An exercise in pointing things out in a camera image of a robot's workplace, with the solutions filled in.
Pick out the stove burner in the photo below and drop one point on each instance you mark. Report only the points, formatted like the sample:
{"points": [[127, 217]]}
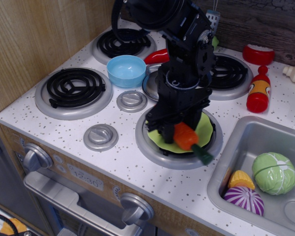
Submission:
{"points": [[107, 46], [73, 93], [229, 79], [177, 161]]}

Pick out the purple onion toy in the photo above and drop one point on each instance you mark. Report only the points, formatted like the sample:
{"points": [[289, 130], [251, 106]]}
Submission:
{"points": [[245, 198]]}

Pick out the light blue bowl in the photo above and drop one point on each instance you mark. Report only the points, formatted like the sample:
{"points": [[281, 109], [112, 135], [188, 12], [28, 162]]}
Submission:
{"points": [[126, 71]]}

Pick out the silver oven door handle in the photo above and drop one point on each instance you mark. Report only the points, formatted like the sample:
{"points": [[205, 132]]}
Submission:
{"points": [[66, 200]]}

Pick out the light green plate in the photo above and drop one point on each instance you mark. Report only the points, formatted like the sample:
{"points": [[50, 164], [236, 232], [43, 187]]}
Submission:
{"points": [[204, 131]]}

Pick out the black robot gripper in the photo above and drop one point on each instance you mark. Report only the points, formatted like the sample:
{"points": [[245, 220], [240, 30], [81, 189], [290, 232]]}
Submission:
{"points": [[180, 99]]}

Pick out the red cheese wheel toy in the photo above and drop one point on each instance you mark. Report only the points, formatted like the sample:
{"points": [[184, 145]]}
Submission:
{"points": [[258, 55]]}

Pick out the red ketchup bottle toy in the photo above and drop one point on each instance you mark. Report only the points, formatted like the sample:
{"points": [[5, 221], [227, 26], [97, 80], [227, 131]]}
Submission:
{"points": [[259, 92]]}

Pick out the oven dial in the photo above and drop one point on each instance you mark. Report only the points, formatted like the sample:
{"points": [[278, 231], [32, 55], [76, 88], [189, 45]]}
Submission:
{"points": [[135, 209], [36, 158]]}

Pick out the front right stove burner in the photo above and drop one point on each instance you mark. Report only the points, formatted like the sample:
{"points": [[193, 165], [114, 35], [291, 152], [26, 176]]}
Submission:
{"points": [[177, 161]]}

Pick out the green cabbage toy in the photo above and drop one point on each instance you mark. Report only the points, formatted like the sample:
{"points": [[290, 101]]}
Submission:
{"points": [[274, 173]]}

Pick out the back right stove burner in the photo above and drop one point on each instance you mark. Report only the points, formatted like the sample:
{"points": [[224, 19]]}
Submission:
{"points": [[229, 79]]}

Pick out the silver pot lid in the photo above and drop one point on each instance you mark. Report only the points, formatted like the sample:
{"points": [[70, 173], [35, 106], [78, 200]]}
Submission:
{"points": [[150, 86]]}

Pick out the left oven dial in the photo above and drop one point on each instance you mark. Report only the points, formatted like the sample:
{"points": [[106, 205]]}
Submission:
{"points": [[36, 158]]}

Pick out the green broccoli toy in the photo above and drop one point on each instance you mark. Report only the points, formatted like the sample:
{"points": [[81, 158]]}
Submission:
{"points": [[215, 42]]}

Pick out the red toy chili pepper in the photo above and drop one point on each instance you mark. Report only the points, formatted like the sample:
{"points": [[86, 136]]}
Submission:
{"points": [[160, 56]]}

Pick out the yellow corn toy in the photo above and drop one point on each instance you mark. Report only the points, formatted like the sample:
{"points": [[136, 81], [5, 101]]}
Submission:
{"points": [[240, 178]]}

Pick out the back left stove burner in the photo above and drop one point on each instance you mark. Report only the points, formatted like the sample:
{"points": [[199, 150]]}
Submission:
{"points": [[107, 46]]}

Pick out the silver sink basin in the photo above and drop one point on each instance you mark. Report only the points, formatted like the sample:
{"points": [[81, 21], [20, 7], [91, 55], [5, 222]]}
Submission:
{"points": [[251, 137]]}

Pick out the orange toy carrot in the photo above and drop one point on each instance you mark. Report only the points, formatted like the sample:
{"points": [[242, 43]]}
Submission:
{"points": [[187, 139]]}

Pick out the right oven dial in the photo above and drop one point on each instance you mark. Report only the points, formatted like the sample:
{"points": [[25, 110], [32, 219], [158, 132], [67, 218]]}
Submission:
{"points": [[135, 209]]}

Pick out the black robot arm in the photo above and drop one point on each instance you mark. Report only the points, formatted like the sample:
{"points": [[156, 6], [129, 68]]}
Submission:
{"points": [[188, 37]]}

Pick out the front left stove burner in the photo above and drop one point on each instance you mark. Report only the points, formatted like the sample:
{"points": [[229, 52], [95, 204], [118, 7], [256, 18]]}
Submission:
{"points": [[73, 93]]}

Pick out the grey stovetop knob lower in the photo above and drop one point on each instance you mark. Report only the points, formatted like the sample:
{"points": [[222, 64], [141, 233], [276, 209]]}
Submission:
{"points": [[100, 137]]}

